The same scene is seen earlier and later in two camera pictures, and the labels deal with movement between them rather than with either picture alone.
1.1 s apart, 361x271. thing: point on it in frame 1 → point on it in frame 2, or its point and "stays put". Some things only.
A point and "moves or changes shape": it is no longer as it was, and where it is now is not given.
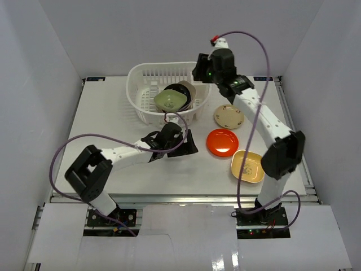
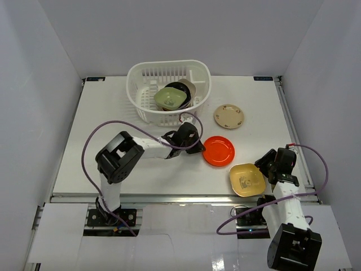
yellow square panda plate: [254, 171] → [247, 179]
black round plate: [182, 90] → [170, 97]
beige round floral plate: [229, 116] stays put
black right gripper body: [216, 76] → [267, 164]
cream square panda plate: [192, 90] stays put
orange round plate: [222, 142] moves or changes shape
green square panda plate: [170, 100] stays put
